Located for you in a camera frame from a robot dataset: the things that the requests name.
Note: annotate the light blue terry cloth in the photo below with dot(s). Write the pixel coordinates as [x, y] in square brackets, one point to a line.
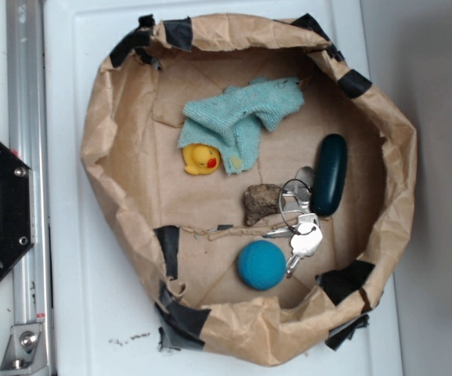
[241, 113]

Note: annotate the brown rough rock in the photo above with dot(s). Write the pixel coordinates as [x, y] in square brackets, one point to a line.
[260, 201]

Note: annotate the brown paper bag bin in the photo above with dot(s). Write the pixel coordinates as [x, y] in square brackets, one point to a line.
[183, 233]

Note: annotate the yellow rubber duck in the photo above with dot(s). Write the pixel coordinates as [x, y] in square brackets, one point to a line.
[201, 159]

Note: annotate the blue foam ball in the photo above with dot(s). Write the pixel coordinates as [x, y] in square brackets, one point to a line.
[261, 265]

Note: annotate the dark teal oval case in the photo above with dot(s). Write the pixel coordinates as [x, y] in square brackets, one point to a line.
[330, 175]

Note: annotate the white plastic tray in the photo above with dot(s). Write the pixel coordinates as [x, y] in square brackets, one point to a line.
[104, 322]

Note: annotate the silver key bunch on ring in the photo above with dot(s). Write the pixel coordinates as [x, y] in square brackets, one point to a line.
[302, 225]

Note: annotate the grey metal corner bracket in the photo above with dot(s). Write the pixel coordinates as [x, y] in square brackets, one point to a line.
[25, 352]

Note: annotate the aluminium extrusion rail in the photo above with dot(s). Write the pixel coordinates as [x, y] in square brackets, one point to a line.
[32, 285]

